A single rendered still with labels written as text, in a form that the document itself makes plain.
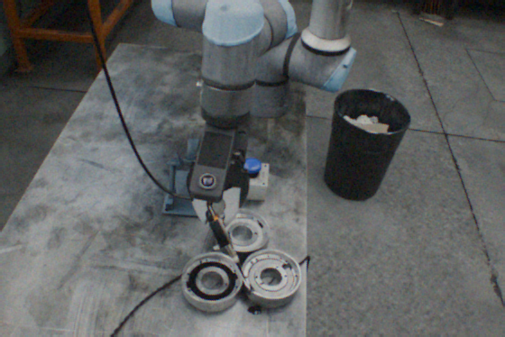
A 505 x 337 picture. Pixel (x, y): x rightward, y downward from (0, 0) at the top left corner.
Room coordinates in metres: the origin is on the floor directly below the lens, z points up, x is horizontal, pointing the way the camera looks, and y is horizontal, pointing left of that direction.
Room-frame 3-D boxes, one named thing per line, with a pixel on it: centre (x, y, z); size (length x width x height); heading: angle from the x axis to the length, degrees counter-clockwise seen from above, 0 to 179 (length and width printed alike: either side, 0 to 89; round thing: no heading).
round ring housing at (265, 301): (0.47, -0.05, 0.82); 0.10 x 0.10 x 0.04
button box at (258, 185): (0.72, 0.00, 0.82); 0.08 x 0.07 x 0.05; 0
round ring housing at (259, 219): (0.56, 0.01, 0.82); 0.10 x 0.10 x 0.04
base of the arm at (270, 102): (1.05, -0.01, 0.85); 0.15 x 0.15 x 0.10
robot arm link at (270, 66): (1.05, -0.02, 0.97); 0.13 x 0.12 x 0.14; 68
